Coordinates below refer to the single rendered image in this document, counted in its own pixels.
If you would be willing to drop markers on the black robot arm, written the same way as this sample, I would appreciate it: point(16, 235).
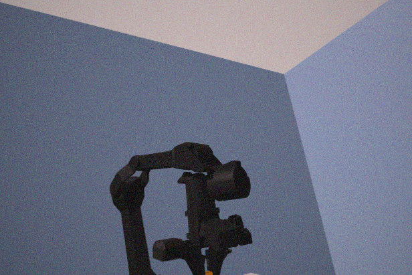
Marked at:
point(223, 182)

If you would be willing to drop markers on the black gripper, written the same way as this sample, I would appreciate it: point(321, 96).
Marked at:
point(175, 248)

